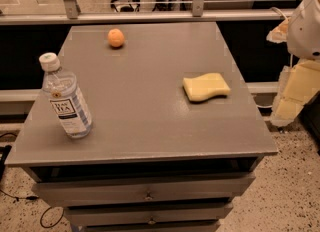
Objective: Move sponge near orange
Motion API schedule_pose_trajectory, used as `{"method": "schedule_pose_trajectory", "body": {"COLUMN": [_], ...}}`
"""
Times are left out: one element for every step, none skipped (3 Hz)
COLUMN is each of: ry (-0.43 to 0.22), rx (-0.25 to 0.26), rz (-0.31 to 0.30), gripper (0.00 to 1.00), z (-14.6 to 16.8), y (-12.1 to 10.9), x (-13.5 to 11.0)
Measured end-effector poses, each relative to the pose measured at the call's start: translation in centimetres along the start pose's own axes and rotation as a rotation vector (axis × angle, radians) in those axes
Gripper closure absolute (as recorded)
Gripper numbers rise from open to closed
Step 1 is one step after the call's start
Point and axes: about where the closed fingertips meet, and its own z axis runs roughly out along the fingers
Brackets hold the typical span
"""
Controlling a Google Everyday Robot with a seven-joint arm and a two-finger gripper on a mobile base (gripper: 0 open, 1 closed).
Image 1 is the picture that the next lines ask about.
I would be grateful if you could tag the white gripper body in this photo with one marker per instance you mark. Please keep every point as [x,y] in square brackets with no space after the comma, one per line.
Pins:
[305,31]

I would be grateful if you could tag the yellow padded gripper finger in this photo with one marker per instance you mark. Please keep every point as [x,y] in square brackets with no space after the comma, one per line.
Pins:
[297,86]
[279,33]

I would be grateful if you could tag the yellow sponge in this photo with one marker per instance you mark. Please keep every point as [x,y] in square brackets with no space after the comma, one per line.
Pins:
[206,86]

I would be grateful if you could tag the grey drawer cabinet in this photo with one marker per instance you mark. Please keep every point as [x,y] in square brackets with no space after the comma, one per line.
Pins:
[154,161]

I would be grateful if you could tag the orange fruit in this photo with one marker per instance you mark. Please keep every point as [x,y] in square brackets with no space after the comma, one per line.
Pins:
[115,38]

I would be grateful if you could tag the clear tea bottle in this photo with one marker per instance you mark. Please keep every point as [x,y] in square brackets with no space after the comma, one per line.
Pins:
[65,96]

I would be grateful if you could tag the metal window rail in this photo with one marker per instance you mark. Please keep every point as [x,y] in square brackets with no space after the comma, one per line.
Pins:
[147,17]

